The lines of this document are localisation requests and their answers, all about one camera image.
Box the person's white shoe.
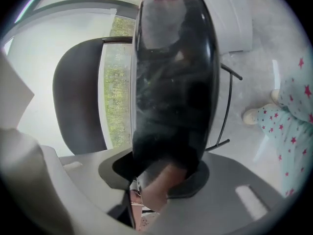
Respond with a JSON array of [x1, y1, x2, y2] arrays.
[[270, 89, 282, 105], [242, 104, 271, 125]]

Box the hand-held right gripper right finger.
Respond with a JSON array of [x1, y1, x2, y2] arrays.
[[58, 151, 278, 235]]

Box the black folding chair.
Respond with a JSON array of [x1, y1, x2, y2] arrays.
[[52, 0, 244, 207]]

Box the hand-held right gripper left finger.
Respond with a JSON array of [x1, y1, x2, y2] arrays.
[[0, 128, 134, 235]]

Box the black window frame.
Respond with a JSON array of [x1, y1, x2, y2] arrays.
[[0, 0, 145, 43]]

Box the person's star-print trouser leg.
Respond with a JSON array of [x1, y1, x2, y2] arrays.
[[256, 104, 313, 198], [278, 57, 313, 123]]

